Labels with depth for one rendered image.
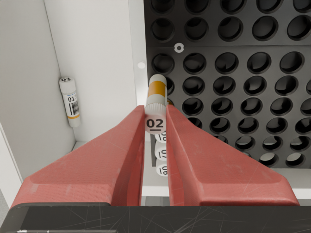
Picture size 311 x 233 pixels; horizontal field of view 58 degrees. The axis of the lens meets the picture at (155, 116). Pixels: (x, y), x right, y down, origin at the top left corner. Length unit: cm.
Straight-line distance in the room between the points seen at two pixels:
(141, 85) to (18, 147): 10
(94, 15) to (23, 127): 10
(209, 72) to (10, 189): 15
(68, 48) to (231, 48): 13
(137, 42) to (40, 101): 8
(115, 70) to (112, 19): 4
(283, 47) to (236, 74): 3
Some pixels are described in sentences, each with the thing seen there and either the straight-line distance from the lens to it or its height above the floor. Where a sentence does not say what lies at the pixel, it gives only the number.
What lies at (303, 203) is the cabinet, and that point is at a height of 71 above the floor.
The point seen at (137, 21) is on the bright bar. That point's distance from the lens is 21.
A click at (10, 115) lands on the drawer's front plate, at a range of 19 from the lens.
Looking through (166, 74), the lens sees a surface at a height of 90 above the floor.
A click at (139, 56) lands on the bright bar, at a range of 22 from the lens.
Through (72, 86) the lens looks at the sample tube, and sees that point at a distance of 25.
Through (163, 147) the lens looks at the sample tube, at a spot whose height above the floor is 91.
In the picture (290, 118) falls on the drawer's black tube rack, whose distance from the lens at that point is 19.
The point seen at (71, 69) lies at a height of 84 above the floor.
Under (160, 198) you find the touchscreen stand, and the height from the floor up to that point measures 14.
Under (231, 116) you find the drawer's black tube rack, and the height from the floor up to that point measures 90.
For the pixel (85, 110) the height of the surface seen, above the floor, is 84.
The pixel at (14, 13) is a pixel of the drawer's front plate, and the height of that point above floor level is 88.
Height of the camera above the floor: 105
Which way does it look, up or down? 58 degrees down
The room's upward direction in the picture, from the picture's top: 174 degrees counter-clockwise
